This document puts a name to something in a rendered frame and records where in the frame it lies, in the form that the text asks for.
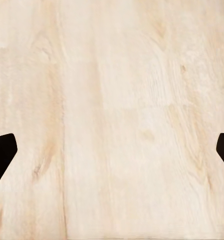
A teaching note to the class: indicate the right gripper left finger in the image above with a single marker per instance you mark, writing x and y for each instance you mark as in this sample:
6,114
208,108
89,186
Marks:
8,150

